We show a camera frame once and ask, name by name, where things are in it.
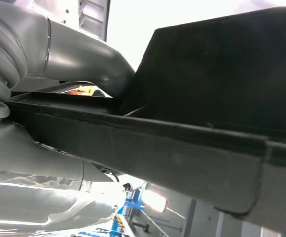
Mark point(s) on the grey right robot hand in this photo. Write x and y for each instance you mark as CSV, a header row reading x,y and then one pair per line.
x,y
47,202

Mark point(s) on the blue metal shelf rack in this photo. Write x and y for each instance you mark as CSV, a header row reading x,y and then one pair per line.
x,y
133,204

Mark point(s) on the long ceiling light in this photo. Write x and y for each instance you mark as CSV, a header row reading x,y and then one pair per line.
x,y
155,200

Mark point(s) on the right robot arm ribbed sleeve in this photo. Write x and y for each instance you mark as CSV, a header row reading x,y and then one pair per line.
x,y
2,65

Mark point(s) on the white ceiling air conditioner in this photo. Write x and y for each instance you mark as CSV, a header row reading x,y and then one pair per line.
x,y
93,16

